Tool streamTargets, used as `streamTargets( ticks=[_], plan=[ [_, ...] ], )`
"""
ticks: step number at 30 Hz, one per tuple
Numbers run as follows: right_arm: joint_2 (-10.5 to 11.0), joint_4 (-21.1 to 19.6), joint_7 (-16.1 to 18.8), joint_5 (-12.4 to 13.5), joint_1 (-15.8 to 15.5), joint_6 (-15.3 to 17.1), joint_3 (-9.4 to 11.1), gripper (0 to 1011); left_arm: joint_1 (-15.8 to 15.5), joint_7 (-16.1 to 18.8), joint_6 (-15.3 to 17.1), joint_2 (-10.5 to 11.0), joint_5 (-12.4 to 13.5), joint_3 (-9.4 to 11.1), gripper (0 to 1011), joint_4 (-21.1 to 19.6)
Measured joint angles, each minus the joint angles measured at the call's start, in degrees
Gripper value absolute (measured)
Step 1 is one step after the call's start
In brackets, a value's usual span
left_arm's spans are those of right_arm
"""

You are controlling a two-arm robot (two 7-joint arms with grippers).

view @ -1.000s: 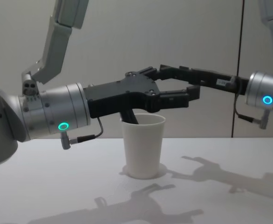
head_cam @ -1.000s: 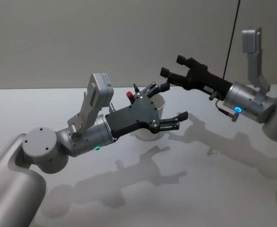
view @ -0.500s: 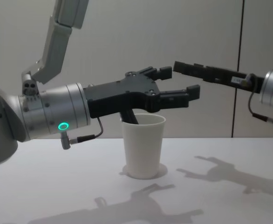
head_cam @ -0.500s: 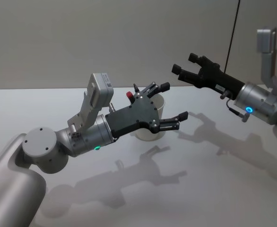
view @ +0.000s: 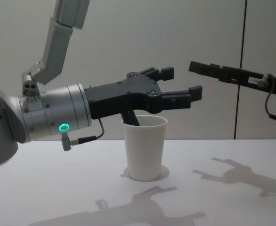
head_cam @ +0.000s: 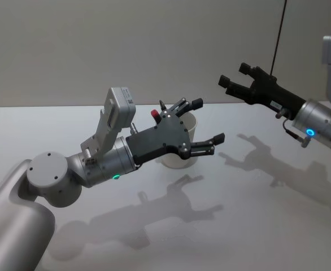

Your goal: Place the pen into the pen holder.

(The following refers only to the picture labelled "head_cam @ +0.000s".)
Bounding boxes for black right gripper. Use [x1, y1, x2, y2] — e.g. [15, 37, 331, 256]
[218, 62, 308, 117]

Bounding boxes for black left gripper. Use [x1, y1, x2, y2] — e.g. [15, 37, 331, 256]
[125, 97, 227, 167]

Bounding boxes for white cup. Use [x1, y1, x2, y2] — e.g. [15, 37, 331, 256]
[156, 112, 198, 169]

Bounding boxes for small red-capped object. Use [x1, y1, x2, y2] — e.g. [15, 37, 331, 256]
[150, 109, 162, 124]

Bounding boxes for white table cloth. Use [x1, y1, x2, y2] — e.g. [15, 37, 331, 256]
[0, 102, 331, 271]

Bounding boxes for thin dark hanging cable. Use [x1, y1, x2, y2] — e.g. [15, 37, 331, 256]
[270, 0, 288, 78]

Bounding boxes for dark wrist cable silver plug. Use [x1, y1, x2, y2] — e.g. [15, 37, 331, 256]
[276, 108, 311, 148]

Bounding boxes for plain pale wall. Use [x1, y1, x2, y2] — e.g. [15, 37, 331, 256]
[0, 0, 331, 110]

